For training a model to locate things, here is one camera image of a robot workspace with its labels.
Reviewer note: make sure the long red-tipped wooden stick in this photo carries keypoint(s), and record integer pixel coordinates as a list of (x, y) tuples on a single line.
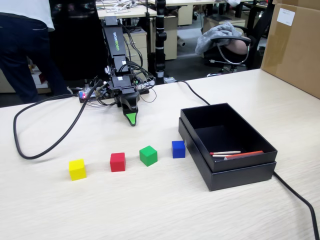
[(225, 152)]

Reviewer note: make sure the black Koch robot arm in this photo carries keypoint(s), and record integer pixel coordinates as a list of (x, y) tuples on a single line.
[(115, 37)]

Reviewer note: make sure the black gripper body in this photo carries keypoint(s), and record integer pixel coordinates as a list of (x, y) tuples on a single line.
[(121, 82)]

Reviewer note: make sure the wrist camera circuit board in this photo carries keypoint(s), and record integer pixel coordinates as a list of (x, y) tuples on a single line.
[(102, 91)]

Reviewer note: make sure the beige office desk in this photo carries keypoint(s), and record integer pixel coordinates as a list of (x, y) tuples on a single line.
[(135, 12)]

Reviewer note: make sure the person in dark trousers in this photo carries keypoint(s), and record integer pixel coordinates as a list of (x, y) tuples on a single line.
[(22, 37)]

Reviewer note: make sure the red pencil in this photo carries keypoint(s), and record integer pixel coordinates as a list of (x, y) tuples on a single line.
[(247, 153)]

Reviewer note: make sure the large cardboard box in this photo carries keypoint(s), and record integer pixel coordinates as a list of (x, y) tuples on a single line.
[(292, 50)]

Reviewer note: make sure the green cube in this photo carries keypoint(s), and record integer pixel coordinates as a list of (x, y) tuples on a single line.
[(148, 157)]

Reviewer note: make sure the thick black stand pole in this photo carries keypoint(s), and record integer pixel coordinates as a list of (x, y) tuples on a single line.
[(160, 25)]

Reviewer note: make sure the white shipping label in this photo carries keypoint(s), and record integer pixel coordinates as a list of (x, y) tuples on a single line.
[(285, 17)]

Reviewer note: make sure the yellow cube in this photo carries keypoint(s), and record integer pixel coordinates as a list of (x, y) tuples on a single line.
[(77, 171)]

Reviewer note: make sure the red cube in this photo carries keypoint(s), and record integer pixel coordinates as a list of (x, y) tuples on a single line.
[(117, 163)]

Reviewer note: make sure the slim black office chair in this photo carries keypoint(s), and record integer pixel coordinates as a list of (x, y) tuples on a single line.
[(260, 30)]

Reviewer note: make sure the large black office chair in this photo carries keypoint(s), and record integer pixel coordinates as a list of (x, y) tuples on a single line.
[(75, 37)]

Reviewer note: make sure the chrome-armed office chair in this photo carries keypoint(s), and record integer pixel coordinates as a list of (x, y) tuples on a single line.
[(230, 38)]

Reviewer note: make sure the grey fleece cloth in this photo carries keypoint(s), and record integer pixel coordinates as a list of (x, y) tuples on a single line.
[(217, 32)]

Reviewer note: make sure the short pale wooden stick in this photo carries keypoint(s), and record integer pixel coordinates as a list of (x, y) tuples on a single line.
[(218, 155)]

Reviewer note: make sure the brown round cushion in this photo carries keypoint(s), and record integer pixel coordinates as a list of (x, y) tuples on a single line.
[(238, 47)]

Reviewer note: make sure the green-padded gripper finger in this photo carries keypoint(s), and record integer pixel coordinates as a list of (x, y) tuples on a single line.
[(131, 118)]

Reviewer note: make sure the blue cube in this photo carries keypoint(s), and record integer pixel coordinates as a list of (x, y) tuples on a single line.
[(178, 150)]

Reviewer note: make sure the plain beige cabinet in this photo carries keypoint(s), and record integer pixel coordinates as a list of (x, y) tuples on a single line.
[(171, 37)]

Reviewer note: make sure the red white cardboard carton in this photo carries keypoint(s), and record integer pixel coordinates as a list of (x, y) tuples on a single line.
[(41, 78)]

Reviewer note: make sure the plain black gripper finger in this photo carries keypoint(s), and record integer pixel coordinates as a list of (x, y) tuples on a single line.
[(130, 102)]

